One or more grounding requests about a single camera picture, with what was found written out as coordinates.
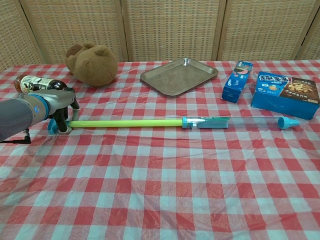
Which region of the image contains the steel rectangular tray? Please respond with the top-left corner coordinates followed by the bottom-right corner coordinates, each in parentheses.
top-left (139, 57), bottom-right (219, 97)

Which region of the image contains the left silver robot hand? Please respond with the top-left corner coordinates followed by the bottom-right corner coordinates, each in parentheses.
top-left (45, 87), bottom-right (81, 135)

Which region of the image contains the slim blue Oreo box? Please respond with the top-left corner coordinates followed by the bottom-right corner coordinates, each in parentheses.
top-left (220, 60), bottom-right (254, 104)

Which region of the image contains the wide blue cookie box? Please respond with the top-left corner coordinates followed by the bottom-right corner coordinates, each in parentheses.
top-left (250, 71), bottom-right (320, 120)

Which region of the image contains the brown plush bear toy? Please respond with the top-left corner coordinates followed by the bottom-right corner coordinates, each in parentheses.
top-left (65, 41), bottom-right (119, 88)

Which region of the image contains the yellow blue water pump toy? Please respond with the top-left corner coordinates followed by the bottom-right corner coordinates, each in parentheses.
top-left (47, 115), bottom-right (300, 136)

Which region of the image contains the red white checkered tablecloth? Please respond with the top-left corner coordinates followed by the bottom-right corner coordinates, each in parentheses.
top-left (0, 59), bottom-right (320, 240)

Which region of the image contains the dark tea bottle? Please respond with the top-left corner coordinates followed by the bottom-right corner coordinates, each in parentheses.
top-left (14, 74), bottom-right (74, 96)

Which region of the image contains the woven bamboo screen panel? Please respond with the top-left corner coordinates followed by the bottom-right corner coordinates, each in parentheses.
top-left (0, 0), bottom-right (48, 73)
top-left (19, 0), bottom-right (130, 64)
top-left (121, 0), bottom-right (228, 63)
top-left (297, 0), bottom-right (320, 61)
top-left (219, 0), bottom-right (310, 62)

